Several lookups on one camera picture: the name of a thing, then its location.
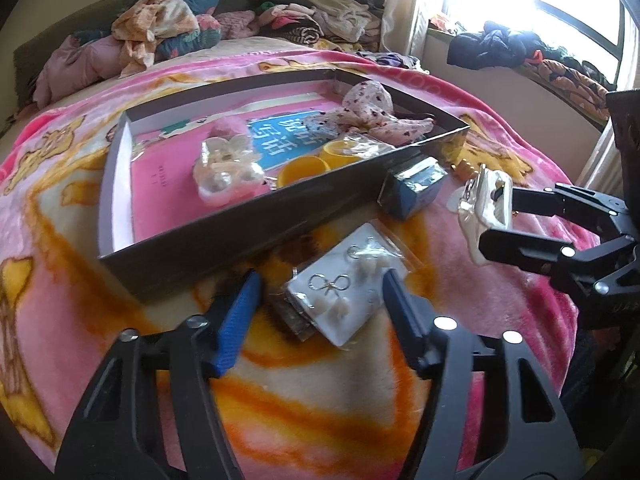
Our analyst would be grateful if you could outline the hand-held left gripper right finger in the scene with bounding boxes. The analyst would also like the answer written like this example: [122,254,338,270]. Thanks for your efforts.
[381,267,586,480]

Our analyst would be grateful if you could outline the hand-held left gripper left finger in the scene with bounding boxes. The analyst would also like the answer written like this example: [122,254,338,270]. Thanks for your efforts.
[54,269,263,480]

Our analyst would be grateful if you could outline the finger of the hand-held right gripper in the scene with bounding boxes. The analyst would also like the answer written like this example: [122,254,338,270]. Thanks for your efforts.
[477,225,640,288]
[492,182,631,232]

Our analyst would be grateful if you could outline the cream hair clip clear packet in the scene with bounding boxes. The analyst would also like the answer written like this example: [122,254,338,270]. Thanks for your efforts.
[450,160,516,266]

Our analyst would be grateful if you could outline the white earring card packet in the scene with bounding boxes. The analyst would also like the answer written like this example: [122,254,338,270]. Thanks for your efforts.
[282,222,421,348]

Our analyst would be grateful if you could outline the dark shallow cardboard box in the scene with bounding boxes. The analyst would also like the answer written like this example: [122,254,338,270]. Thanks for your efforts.
[97,67,471,306]

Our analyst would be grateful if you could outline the pink fluffy hair clip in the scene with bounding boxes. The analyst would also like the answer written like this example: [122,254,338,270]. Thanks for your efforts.
[207,117,248,141]

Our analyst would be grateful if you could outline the floral fabric scrunchie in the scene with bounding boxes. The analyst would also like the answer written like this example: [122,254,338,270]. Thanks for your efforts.
[302,80,436,147]

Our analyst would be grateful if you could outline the dark plastic packet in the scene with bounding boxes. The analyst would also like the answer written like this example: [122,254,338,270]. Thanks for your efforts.
[265,285,321,343]

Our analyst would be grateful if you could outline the window seat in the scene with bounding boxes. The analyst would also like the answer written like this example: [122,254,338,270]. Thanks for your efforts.
[422,27,616,196]

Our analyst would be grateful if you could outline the orange patterned cloth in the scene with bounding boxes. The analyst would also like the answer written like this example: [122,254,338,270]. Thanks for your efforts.
[520,45,616,121]

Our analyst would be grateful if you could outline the pink printed blanket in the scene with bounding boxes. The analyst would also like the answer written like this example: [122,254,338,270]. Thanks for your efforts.
[0,42,601,480]

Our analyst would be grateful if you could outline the small dark blue box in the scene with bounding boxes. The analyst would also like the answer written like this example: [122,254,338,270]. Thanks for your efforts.
[377,156,449,221]

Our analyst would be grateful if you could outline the bag of pearl flower clips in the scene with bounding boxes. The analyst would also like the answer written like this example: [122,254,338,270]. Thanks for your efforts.
[192,135,266,206]

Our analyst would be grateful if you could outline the pink book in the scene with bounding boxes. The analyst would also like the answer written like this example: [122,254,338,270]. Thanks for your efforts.
[131,100,351,241]

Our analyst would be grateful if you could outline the dark jacket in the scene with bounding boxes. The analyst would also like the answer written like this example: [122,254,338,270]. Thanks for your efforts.
[446,20,551,71]

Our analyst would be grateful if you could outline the yellow round containers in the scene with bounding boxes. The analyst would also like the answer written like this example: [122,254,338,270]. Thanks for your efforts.
[276,156,331,190]

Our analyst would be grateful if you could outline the red orange clothes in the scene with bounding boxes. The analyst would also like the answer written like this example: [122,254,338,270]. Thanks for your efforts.
[429,14,461,36]

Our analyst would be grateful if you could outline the cream curtain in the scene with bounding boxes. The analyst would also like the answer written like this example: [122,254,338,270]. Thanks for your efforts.
[377,0,451,71]

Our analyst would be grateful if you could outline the pink floral pillow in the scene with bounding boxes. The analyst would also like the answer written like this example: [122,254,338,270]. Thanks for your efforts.
[215,10,261,41]

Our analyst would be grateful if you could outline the pink quilt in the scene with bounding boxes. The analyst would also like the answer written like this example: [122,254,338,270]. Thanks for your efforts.
[32,35,131,106]

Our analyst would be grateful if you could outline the cream floral cloth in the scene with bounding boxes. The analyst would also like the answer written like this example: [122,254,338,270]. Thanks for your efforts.
[111,0,201,78]

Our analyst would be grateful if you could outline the pile of clothes on bed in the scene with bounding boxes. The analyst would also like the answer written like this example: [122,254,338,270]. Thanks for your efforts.
[12,0,263,91]

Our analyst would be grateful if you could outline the yellow plastic ring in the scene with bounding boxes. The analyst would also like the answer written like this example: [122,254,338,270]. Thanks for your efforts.
[320,141,368,166]

